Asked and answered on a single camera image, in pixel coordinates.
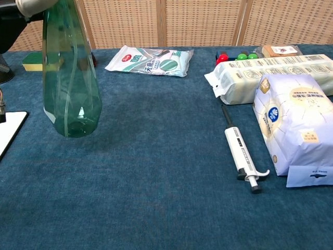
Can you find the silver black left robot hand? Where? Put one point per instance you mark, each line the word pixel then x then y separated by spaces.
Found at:
pixel 15 28

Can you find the green transparent spray bottle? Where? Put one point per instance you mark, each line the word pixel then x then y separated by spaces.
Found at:
pixel 70 86

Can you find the green and yellow sponge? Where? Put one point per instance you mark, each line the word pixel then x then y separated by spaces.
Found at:
pixel 32 62

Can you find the black mesh cup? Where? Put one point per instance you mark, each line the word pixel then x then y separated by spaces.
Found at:
pixel 5 69

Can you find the white board with black edge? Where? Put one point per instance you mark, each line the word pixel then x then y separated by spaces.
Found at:
pixel 10 127

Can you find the white green wipes package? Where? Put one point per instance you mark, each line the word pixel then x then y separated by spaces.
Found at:
pixel 148 62

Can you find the wicker folding screen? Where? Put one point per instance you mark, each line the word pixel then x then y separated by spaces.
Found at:
pixel 197 23

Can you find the blue tablecloth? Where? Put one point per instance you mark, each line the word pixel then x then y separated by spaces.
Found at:
pixel 145 187

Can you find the red toy knob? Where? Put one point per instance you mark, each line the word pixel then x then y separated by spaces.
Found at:
pixel 222 58

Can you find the green toy knob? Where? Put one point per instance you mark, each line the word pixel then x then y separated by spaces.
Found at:
pixel 243 56
pixel 252 56

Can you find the long pale green tissue pack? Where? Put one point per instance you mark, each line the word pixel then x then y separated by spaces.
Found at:
pixel 244 78

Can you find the white pipette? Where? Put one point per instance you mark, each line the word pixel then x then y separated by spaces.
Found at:
pixel 240 148

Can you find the bread in clear wrapper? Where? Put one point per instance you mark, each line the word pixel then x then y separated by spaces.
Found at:
pixel 279 50

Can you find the white lavender paper towel pack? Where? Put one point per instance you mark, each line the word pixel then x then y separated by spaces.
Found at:
pixel 296 122

